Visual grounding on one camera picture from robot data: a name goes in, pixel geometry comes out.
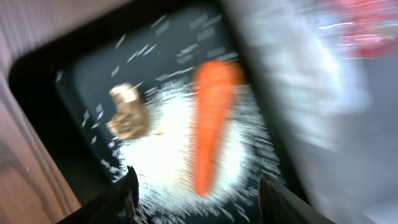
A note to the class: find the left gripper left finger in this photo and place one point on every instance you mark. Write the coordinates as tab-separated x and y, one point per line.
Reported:
117	205

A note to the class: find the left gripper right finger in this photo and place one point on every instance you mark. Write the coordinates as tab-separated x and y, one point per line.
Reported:
278	205

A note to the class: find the white rice leftovers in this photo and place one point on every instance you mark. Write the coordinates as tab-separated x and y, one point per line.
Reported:
174	155

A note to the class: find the walnut shell scraps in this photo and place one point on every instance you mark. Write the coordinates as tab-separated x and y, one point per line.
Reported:
130	120

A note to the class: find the orange carrot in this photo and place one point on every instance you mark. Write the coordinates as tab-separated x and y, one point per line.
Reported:
215	81

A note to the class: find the red snack wrapper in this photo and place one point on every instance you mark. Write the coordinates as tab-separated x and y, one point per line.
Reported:
366	28

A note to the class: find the clear plastic storage bin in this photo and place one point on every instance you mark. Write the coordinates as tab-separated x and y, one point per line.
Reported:
336	113

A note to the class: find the black plastic tray bin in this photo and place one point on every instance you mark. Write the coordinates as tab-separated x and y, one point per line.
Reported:
32	81

